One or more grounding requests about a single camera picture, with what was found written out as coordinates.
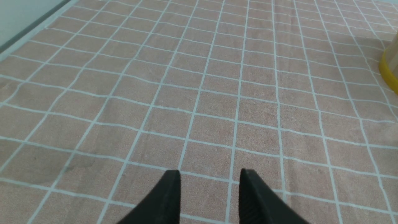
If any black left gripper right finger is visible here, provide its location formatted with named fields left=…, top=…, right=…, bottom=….
left=239, top=169, right=309, bottom=224

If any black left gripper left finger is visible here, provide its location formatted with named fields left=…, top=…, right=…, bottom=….
left=118, top=170, right=181, bottom=224

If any pink grid tablecloth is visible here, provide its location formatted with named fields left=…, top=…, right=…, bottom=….
left=0, top=0, right=397, bottom=224

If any yellow rimmed bamboo steamer basket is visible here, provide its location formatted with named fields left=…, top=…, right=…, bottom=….
left=379, top=34, right=398, bottom=95

